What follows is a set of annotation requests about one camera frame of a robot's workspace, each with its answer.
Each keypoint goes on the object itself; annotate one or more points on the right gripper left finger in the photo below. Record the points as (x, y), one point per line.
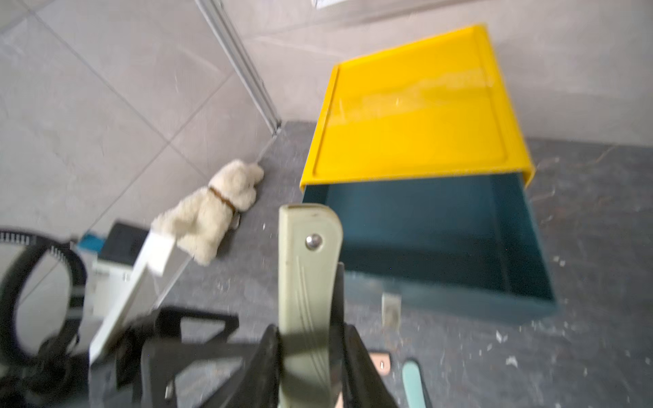
(255, 372)

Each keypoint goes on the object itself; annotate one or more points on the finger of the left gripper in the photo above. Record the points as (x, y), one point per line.
(151, 353)

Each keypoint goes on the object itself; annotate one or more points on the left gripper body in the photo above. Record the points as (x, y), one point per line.
(114, 380)

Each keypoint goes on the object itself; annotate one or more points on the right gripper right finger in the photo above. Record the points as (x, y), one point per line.
(356, 380)

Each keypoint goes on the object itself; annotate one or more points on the olive fruit knife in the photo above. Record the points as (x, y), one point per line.
(310, 237)

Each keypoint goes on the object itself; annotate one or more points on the yellow teal drawer cabinet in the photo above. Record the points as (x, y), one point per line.
(419, 152)

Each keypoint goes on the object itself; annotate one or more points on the pink fruit knife upper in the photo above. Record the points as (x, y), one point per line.
(382, 362)

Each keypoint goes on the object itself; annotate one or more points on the teal fruit knife upper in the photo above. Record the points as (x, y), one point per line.
(414, 388)

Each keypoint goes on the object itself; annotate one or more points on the white plush dog toy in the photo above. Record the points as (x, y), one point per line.
(200, 221)

